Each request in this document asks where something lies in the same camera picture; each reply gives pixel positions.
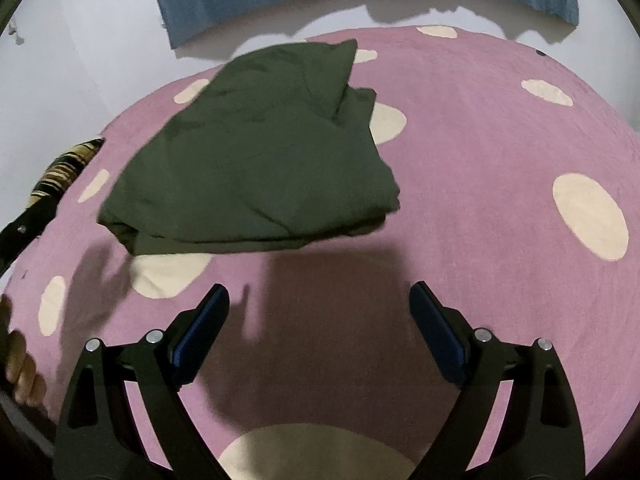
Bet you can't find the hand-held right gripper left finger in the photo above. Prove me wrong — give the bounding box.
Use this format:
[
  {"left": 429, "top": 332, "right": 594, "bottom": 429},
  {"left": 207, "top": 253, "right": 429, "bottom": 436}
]
[{"left": 52, "top": 282, "right": 231, "bottom": 480}]

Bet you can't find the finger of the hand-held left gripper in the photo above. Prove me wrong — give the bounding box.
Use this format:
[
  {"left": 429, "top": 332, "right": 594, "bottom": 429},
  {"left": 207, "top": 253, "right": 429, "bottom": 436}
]
[{"left": 0, "top": 195, "right": 57, "bottom": 276}]

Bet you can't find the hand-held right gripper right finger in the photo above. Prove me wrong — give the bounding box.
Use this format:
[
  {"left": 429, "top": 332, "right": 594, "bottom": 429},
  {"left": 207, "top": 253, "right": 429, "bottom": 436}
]
[{"left": 409, "top": 281, "right": 586, "bottom": 480}]

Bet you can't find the olive green jacket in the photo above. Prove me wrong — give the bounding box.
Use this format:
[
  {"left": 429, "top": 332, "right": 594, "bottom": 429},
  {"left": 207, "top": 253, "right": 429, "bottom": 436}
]
[{"left": 96, "top": 38, "right": 402, "bottom": 257}]

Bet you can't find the person's left hand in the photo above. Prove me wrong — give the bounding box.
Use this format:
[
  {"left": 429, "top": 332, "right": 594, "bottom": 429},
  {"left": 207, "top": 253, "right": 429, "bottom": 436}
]
[{"left": 0, "top": 295, "right": 47, "bottom": 407}]

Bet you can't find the striped brown pillow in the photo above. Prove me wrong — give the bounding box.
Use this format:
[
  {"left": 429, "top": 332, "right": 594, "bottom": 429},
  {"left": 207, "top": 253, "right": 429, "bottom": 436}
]
[{"left": 27, "top": 136, "right": 106, "bottom": 208}]

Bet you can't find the pink dotted bed sheet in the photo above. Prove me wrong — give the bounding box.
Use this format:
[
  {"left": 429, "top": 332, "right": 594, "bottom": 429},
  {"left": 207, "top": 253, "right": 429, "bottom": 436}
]
[{"left": 0, "top": 25, "right": 640, "bottom": 480}]

